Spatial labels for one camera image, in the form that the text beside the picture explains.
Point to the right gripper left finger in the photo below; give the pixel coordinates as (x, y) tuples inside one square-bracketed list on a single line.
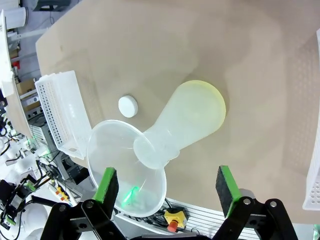
[(110, 190)]

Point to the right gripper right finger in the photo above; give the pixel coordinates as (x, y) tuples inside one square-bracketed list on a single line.
[(225, 190)]

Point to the clear plastic funnel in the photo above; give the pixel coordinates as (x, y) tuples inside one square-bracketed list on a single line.
[(107, 145)]

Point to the translucent plastic conical flask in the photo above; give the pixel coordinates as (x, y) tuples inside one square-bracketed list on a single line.
[(190, 112)]

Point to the white round flask cap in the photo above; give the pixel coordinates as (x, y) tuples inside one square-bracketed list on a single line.
[(128, 106)]

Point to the white perforated plastic basket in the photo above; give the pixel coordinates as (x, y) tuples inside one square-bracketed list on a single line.
[(67, 107), (313, 180)]

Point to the yellow red emergency stop button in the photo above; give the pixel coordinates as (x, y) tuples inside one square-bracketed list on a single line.
[(175, 220)]

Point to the grey aluminium table frame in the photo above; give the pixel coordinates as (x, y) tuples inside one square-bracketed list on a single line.
[(205, 220)]

